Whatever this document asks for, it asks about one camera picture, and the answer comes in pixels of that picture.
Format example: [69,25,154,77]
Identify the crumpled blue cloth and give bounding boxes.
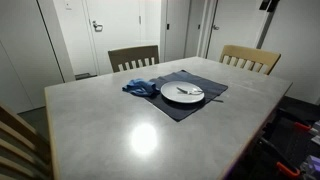
[121,78,161,98]

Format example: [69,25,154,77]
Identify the orange black bar clamp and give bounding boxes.
[292,120,313,134]
[275,161,302,178]

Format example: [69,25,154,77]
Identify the black robot stand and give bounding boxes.
[256,96,320,180]

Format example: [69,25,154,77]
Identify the silver metal block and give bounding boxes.
[308,119,320,147]

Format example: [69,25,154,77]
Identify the silver metal fork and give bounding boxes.
[176,86,204,96]

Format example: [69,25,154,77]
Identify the white round plate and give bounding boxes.
[160,80,206,105]

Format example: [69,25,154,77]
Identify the dark blue cloth placemat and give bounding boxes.
[143,69,229,123]

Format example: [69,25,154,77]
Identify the aluminium rail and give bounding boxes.
[299,154,320,175]

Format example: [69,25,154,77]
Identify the grey brown wooden chair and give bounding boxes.
[107,44,160,74]

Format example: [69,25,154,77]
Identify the narrow white door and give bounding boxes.
[163,0,192,63]

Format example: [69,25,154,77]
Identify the white closet door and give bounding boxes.
[0,0,65,114]

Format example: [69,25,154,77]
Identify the light wooden chair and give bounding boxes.
[0,102,54,180]
[218,44,282,76]

